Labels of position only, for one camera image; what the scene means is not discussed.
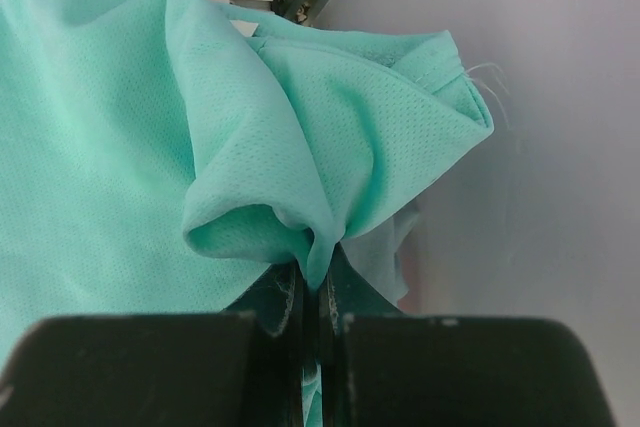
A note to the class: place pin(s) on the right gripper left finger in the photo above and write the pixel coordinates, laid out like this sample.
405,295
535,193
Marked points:
237,367

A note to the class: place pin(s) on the teal t shirt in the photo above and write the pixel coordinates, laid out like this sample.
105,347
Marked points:
159,155

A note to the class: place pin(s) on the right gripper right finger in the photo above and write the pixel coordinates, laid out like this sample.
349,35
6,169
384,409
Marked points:
382,367

